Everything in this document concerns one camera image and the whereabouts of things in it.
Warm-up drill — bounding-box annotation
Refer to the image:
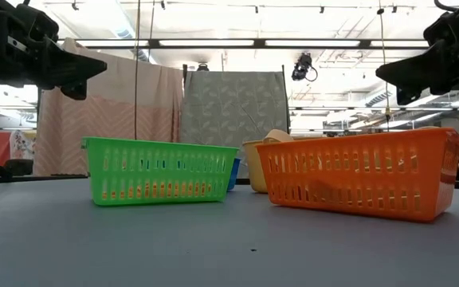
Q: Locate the orange slotted plastic basket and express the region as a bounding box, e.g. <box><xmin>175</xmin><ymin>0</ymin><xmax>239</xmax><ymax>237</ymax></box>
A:
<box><xmin>255</xmin><ymin>127</ymin><xmax>459</xmax><ymax>222</ymax></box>

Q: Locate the black hanging camera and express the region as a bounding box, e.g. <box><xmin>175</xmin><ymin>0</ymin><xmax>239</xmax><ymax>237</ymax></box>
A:
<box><xmin>291</xmin><ymin>51</ymin><xmax>319</xmax><ymax>83</ymax></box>

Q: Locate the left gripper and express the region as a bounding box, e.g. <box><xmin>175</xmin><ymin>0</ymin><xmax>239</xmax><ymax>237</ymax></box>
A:
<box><xmin>0</xmin><ymin>0</ymin><xmax>108</xmax><ymax>100</ymax></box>

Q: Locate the grey leaf-print cloth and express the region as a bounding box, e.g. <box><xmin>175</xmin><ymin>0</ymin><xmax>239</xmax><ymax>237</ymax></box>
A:
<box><xmin>179</xmin><ymin>70</ymin><xmax>290</xmax><ymax>179</ymax></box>

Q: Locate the pink zigzag cloth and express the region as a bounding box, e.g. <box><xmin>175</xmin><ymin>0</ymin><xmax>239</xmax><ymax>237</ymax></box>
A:
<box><xmin>33</xmin><ymin>37</ymin><xmax>185</xmax><ymax>176</ymax></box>

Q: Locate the blue plastic basket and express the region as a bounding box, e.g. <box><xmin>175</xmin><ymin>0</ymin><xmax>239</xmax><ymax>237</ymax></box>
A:
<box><xmin>227</xmin><ymin>157</ymin><xmax>241</xmax><ymax>191</ymax></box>

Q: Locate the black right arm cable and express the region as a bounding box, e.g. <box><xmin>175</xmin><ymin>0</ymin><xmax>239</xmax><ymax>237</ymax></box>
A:
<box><xmin>433</xmin><ymin>0</ymin><xmax>459</xmax><ymax>13</ymax></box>

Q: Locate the floral cloth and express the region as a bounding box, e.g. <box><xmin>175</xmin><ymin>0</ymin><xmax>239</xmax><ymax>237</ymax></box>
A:
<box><xmin>9</xmin><ymin>129</ymin><xmax>37</xmax><ymax>161</ymax></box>

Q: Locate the yellow hanging cord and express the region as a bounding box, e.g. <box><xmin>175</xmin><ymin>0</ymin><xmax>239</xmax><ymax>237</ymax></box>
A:
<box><xmin>375</xmin><ymin>0</ymin><xmax>393</xmax><ymax>124</ymax></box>

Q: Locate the yellow plastic basket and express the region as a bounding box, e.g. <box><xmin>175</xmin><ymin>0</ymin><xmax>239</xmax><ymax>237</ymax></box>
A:
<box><xmin>241</xmin><ymin>128</ymin><xmax>326</xmax><ymax>195</ymax></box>

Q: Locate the green slotted plastic basket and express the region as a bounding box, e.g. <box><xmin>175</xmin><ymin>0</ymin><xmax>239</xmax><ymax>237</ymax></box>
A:
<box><xmin>80</xmin><ymin>136</ymin><xmax>240</xmax><ymax>207</ymax></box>

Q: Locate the thin hanging cable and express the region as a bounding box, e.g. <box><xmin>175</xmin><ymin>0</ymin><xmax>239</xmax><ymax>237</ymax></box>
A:
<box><xmin>133</xmin><ymin>0</ymin><xmax>141</xmax><ymax>140</ymax></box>

